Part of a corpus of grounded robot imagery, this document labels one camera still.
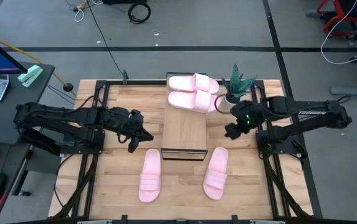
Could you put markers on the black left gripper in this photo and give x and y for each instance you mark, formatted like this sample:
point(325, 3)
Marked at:
point(130, 123)

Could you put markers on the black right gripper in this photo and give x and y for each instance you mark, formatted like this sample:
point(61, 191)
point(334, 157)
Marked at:
point(246, 115)

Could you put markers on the pink rubber slide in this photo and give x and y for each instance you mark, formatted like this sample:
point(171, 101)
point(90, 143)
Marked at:
point(150, 177)
point(215, 174)
point(190, 101)
point(187, 83)

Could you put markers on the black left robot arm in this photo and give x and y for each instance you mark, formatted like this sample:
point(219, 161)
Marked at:
point(56, 113)

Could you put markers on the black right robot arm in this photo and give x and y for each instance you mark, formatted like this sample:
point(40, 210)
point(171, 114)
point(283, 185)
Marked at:
point(309, 113)

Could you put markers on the potted green succulent plant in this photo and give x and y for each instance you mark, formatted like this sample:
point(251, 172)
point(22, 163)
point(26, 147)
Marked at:
point(235, 84)

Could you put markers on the black round knob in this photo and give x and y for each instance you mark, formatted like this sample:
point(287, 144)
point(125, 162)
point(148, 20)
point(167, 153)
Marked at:
point(68, 87)

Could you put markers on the mint green stapler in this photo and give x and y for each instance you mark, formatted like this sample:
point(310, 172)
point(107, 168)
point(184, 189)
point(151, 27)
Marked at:
point(30, 74)

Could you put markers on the dark grey desk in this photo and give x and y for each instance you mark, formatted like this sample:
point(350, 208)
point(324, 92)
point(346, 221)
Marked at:
point(7, 124)

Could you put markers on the black box on floor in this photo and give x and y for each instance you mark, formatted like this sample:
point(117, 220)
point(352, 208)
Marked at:
point(125, 1)

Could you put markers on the red and black cart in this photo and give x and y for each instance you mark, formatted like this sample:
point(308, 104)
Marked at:
point(341, 14)

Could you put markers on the wooden shelf with black frame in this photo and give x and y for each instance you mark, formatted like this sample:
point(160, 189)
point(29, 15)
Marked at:
point(182, 130)

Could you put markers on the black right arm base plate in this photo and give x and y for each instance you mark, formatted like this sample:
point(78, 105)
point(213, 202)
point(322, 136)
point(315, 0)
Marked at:
point(290, 147)

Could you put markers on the black aluminium table frame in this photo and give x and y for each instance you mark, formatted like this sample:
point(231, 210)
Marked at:
point(140, 82)

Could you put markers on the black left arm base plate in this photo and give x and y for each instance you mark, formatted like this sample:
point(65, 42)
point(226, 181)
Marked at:
point(78, 150)

